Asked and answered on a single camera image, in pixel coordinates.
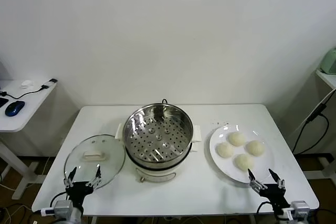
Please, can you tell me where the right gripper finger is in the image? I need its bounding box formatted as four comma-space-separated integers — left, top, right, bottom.
247, 169, 267, 191
268, 168, 286, 190

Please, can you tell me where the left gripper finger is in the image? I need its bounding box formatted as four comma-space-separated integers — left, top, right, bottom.
64, 166, 78, 187
88, 166, 102, 188

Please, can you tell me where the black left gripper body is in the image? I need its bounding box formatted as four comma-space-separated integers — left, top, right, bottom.
65, 181, 94, 209

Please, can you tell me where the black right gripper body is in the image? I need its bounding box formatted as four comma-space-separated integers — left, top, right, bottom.
258, 183, 291, 209

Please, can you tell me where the glass pot lid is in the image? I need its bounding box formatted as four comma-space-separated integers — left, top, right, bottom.
64, 134, 125, 189

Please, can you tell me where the white steamed baozi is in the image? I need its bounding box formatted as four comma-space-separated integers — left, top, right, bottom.
227, 131, 246, 147
245, 140, 264, 156
234, 153, 255, 171
216, 142, 234, 159

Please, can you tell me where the stainless steel steamer basket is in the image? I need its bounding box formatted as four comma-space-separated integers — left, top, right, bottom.
122, 104, 194, 163

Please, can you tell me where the white round plate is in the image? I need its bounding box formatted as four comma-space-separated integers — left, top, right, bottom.
209, 124, 275, 184

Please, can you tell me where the black power adapter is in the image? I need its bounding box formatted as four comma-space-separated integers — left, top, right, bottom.
307, 104, 328, 123

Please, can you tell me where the white side desk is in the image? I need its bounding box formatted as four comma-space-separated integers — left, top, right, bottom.
0, 79, 58, 200

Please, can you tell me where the blue computer mouse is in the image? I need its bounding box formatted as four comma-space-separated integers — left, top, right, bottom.
4, 100, 26, 117

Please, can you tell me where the white side shelf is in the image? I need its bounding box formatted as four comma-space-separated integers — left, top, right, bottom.
316, 69, 336, 180

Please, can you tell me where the pale green appliance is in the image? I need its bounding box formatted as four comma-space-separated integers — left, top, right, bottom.
319, 47, 336, 74

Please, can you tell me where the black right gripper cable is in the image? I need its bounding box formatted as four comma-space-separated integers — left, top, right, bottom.
256, 201, 275, 214

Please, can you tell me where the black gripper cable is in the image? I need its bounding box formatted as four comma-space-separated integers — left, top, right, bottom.
49, 191, 69, 209
256, 201, 275, 214

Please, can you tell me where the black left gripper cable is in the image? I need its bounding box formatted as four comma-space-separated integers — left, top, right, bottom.
49, 191, 69, 209

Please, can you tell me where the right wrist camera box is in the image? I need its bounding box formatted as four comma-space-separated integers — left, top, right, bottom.
281, 207, 294, 221

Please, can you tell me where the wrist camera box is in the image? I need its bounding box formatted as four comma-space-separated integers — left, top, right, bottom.
281, 207, 294, 221
39, 207, 56, 216

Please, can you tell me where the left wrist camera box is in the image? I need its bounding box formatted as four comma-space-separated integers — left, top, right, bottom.
39, 207, 56, 216

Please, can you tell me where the black hanging cable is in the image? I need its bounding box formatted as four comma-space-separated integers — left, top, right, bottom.
291, 112, 329, 155

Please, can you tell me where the black cable with adapter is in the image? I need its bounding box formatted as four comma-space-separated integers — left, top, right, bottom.
0, 78, 58, 98

